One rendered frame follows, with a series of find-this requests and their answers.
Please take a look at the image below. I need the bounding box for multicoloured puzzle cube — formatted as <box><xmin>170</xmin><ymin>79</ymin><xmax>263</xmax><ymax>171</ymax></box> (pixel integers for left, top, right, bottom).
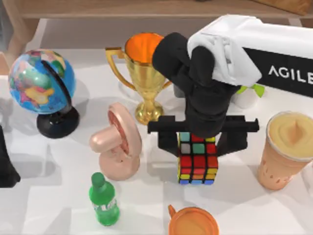
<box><xmin>177</xmin><ymin>131</ymin><xmax>219</xmax><ymax>186</ymax></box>

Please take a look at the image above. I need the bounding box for white pot with green plant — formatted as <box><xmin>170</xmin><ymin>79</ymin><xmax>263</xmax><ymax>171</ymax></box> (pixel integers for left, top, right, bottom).
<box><xmin>235</xmin><ymin>83</ymin><xmax>267</xmax><ymax>110</ymax></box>

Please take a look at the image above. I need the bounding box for orange cup with cream drink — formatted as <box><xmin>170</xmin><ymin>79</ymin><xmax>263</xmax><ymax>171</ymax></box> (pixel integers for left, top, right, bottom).
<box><xmin>256</xmin><ymin>111</ymin><xmax>313</xmax><ymax>190</ymax></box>

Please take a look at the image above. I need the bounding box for gold trophy cup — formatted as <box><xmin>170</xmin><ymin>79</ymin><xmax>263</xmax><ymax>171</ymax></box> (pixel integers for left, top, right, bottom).
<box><xmin>105</xmin><ymin>32</ymin><xmax>173</xmax><ymax>126</ymax></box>

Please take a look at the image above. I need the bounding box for orange mug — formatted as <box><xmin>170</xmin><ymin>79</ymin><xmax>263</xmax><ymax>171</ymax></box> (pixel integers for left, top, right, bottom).
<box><xmin>168</xmin><ymin>204</ymin><xmax>221</xmax><ymax>235</ymax></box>

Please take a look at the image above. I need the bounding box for green bottle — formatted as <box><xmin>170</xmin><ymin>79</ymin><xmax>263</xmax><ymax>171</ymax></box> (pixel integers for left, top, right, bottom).
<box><xmin>88</xmin><ymin>172</ymin><xmax>121</xmax><ymax>227</ymax></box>

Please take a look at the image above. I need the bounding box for wooden shelf unit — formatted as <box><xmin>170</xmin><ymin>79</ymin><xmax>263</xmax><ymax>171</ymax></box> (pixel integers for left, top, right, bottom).
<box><xmin>0</xmin><ymin>0</ymin><xmax>313</xmax><ymax>74</ymax></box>

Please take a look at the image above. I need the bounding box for blue globe on black stand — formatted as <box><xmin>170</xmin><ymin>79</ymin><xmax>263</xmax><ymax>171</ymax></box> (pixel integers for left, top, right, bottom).
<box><xmin>7</xmin><ymin>48</ymin><xmax>81</xmax><ymax>140</ymax></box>

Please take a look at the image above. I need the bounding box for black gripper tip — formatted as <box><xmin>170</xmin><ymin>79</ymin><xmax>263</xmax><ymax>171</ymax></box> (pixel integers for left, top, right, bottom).
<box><xmin>0</xmin><ymin>125</ymin><xmax>22</xmax><ymax>189</ymax></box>

